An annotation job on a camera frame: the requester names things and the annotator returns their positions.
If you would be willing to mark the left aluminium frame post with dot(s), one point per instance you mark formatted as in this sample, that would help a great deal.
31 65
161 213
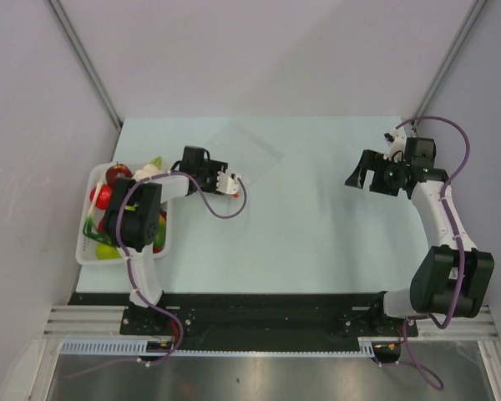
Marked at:
75 43

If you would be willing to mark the dark red apple toy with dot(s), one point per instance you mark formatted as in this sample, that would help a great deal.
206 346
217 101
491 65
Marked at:
115 172

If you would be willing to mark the aluminium frame post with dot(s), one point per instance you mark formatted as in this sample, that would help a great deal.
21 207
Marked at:
75 43
451 56

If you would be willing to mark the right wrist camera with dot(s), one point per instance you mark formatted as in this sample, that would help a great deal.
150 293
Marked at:
395 141

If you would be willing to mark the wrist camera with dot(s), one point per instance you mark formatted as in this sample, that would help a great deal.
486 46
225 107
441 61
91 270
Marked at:
395 141
228 183

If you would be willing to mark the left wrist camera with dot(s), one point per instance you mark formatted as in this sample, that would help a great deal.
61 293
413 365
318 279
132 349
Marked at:
228 183

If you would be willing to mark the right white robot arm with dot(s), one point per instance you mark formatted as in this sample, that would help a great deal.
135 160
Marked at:
453 277

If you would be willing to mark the green red mango toy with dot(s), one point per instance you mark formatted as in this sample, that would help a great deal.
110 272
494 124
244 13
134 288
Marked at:
160 238

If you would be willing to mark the green apple toy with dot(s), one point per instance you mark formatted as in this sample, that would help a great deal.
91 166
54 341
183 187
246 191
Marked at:
105 252

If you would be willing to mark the white plastic food tray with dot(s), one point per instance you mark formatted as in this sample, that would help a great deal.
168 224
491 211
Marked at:
133 224

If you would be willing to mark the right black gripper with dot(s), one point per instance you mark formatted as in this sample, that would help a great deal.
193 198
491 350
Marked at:
372 160

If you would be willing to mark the white cable duct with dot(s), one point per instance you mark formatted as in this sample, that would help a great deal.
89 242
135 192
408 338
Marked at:
145 348

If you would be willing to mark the clear zip top bag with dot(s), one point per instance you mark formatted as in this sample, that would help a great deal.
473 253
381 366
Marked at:
246 153

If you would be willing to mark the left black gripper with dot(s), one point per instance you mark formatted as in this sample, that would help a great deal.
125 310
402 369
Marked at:
215 166

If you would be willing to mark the right aluminium frame post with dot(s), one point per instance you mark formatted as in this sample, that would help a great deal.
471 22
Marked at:
451 56

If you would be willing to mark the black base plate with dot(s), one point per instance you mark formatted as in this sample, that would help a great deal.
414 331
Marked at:
267 323

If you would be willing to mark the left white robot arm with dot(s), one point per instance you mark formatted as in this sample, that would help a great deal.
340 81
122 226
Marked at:
145 290

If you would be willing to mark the red tomato toy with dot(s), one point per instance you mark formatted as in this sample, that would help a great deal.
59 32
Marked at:
104 196

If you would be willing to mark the white cauliflower toy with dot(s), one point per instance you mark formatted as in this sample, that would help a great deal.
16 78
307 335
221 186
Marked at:
154 167

